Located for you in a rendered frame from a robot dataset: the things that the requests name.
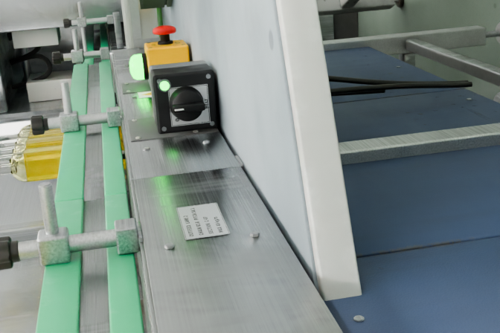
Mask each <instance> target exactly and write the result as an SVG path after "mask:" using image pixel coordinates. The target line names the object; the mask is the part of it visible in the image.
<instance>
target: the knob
mask: <svg viewBox="0 0 500 333"><path fill-rule="evenodd" d="M169 106H170V110H171V112H172V113H173V115H174V116H175V117H177V118H178V119H180V120H183V121H192V120H195V119H197V118H198V117H199V116H200V115H201V113H202V111H204V110H205V104H204V100H203V97H202V95H201V94H200V92H199V91H198V90H197V89H195V88H193V87H190V86H182V87H180V88H177V89H176V90H175V91H174V92H173V93H172V94H171V96H170V101H169Z"/></svg>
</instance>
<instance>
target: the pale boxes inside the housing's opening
mask: <svg viewBox="0 0 500 333"><path fill-rule="evenodd" d="M11 33H12V39H13V47H14V49H16V48H31V47H39V46H48V45H58V44H59V43H60V38H61V36H60V28H47V29H39V30H23V31H14V32H11ZM44 73H45V72H44ZM44 73H36V74H30V76H29V78H28V81H27V83H26V86H27V90H28V99H29V103H32V102H39V101H46V100H60V99H62V93H61V88H60V83H61V82H65V81H67V82H68V85H69V91H70V89H71V79H72V74H73V70H66V71H52V72H51V74H50V75H49V77H47V78H46V79H44V80H33V79H35V78H37V77H40V76H42V75H43V74H44Z"/></svg>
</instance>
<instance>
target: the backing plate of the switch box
mask: <svg viewBox="0 0 500 333"><path fill-rule="evenodd" d="M127 123H128V127H129V135H130V140H131V142H136V141H143V140H155V139H161V138H173V137H180V136H186V135H199V134H205V133H212V132H218V131H219V130H218V129H217V127H216V128H209V129H197V130H191V131H184V132H172V133H165V134H159V133H158V130H157V127H156V122H155V120H154V117H148V118H141V119H133V120H128V121H127Z"/></svg>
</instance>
